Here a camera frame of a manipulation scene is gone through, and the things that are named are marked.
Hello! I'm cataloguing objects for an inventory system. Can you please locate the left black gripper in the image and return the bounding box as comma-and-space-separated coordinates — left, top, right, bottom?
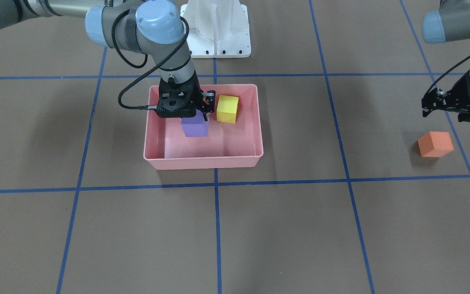
421, 72, 470, 122

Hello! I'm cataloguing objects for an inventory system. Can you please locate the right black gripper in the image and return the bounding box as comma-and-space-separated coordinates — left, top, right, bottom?
155, 78, 216, 122

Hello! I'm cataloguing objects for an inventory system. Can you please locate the yellow foam block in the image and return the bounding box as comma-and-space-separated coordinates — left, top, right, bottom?
216, 95, 240, 124

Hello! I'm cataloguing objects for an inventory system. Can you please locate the purple foam block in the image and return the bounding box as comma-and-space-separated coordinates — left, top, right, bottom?
181, 110, 209, 137

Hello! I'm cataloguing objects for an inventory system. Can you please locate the orange foam block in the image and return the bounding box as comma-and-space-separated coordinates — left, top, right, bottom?
417, 131, 454, 158

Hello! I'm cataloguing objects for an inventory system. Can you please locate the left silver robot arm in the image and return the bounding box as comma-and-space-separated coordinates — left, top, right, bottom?
421, 0, 470, 122

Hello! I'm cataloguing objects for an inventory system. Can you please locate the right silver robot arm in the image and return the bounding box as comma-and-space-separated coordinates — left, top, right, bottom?
0, 0, 216, 121

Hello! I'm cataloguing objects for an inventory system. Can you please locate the pink plastic bin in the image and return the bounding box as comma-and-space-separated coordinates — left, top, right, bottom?
143, 84, 264, 170

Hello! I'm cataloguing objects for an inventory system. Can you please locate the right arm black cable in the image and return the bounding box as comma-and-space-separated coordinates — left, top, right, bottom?
111, 8, 190, 111

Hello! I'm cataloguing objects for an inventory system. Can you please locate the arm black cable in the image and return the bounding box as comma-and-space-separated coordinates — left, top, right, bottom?
111, 8, 190, 111
429, 37, 470, 98

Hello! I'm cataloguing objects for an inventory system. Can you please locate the white pedestal column base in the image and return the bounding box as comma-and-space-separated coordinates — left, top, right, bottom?
180, 0, 252, 58

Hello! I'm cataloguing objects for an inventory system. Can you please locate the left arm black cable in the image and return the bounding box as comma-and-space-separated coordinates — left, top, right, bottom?
429, 37, 470, 98

